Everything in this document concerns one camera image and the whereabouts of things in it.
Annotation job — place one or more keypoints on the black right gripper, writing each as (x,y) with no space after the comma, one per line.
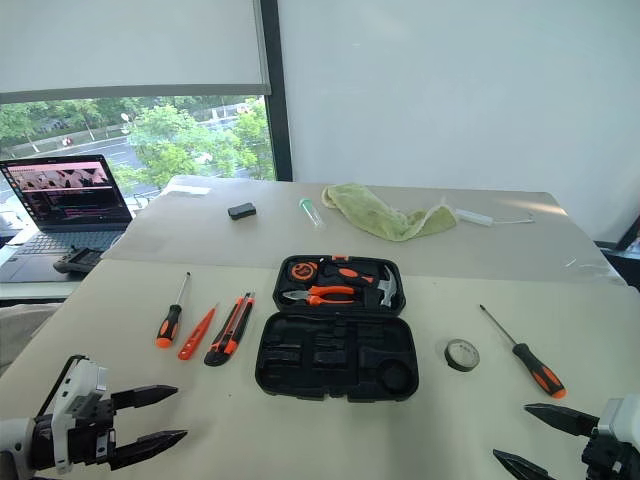
(605,457)

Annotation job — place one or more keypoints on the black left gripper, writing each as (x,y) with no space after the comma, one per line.
(90,425)

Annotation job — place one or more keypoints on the long orange black screwdriver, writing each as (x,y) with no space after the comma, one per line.
(542,372)

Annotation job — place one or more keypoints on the short orange black screwdriver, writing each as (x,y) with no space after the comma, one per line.
(169,327)

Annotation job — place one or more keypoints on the orange voltage tester pen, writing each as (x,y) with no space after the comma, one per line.
(195,337)

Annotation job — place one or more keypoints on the orange black utility knife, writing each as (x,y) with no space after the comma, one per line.
(227,335)

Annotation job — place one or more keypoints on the black electrical tape roll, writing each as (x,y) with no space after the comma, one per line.
(462,356)

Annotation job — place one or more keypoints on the black tool case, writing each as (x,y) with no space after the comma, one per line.
(335,360)

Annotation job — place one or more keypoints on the grey fabric seat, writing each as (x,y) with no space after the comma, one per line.
(25,330)

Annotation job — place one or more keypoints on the black handheld controller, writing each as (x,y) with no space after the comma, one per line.
(77,260)

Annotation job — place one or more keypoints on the dark furniture piece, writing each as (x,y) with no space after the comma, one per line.
(622,260)

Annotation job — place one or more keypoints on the orange black tape measure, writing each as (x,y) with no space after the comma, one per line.
(303,271)

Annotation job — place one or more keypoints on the small black box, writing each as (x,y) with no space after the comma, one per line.
(241,211)

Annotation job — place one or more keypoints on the open laptop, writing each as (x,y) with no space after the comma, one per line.
(70,200)

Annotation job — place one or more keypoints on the white adapter block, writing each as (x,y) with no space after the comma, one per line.
(475,216)

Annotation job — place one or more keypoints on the clear tube green cap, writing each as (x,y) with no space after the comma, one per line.
(311,212)

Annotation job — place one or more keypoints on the green towel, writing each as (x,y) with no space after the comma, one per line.
(380,212)

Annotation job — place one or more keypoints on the white roller blind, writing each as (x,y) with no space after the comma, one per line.
(125,45)

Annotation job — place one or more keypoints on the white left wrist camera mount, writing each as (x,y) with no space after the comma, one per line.
(82,375)

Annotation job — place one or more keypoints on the black window frame post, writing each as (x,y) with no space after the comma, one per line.
(277,100)

